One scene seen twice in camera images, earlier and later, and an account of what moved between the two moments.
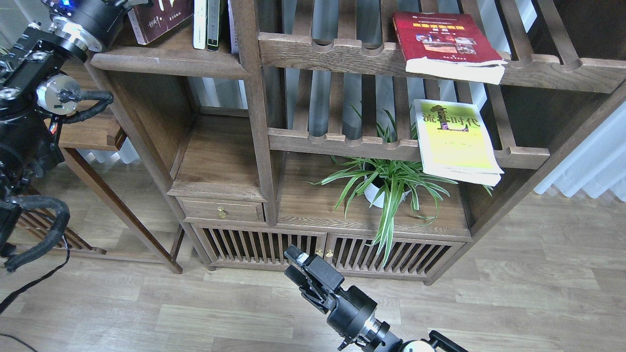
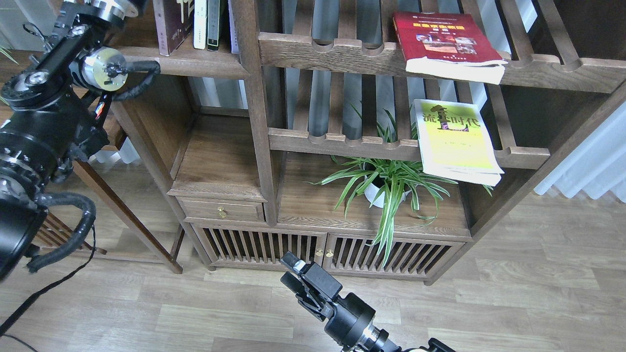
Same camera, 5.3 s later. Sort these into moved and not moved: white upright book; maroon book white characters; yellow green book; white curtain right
Moved: maroon book white characters
Not moved: white curtain right; yellow green book; white upright book
